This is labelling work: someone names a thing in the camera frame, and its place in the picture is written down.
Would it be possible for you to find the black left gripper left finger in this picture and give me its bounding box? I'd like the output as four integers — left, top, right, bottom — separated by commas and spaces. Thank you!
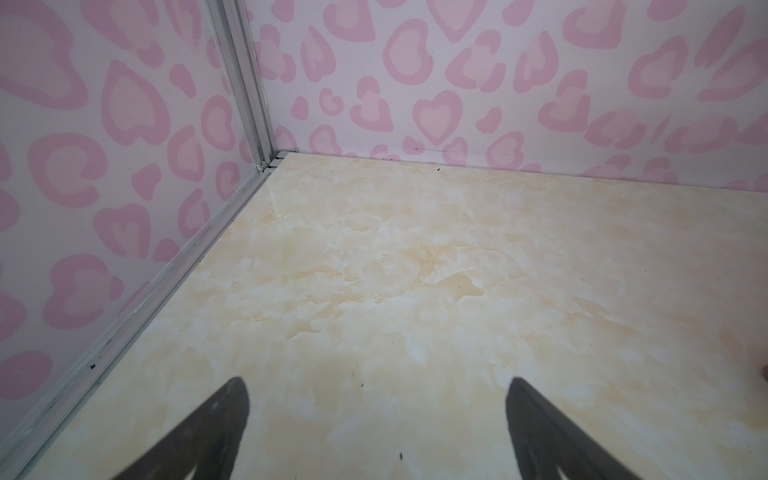
115, 377, 250, 479

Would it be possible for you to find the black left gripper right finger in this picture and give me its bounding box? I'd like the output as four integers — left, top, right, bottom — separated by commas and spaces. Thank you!
505, 377, 639, 480

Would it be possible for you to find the aluminium frame profile left corner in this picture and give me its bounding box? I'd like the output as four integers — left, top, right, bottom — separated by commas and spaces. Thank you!
1, 1, 274, 479

